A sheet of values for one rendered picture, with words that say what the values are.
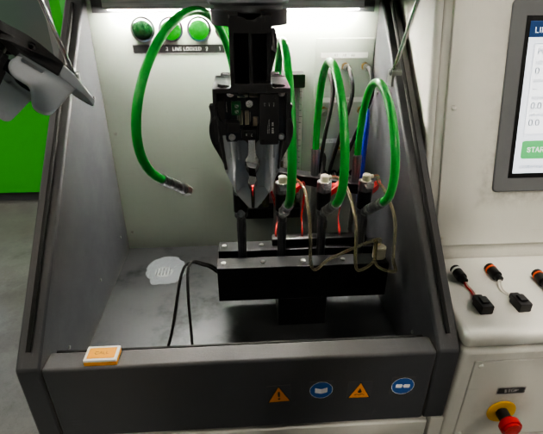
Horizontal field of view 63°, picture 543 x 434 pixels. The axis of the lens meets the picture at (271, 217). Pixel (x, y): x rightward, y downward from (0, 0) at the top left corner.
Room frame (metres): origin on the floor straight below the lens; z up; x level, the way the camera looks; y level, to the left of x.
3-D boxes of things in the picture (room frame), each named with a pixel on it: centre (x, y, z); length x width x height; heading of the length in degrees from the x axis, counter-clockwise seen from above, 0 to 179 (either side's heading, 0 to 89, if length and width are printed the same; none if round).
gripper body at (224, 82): (0.44, 0.02, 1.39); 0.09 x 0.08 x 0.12; 3
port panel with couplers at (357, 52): (1.04, -0.17, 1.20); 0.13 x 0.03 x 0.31; 94
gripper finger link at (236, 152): (0.45, 0.04, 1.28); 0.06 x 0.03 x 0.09; 3
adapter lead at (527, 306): (0.64, -0.42, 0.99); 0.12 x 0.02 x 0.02; 5
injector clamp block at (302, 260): (0.77, -0.06, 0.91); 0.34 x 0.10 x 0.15; 94
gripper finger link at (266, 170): (0.45, 0.00, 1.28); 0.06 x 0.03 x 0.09; 3
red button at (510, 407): (0.51, -0.41, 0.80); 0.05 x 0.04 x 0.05; 94
